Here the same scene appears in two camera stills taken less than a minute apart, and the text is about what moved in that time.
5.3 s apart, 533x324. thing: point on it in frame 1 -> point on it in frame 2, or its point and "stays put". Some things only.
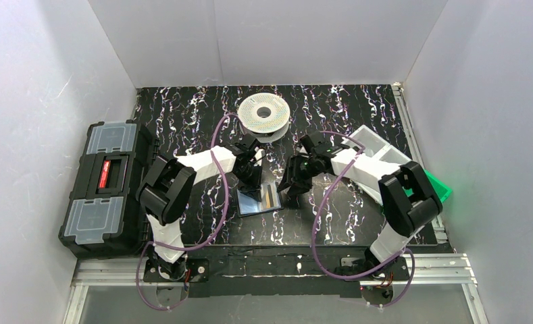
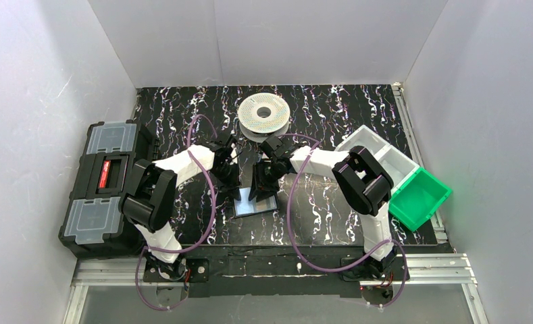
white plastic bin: [367, 142] stays put
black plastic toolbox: [103, 218] stays put
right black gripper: [299, 169] -> [264, 177]
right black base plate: [397, 270] stays put
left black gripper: [249, 171] -> [227, 174]
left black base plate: [184, 269] stays put
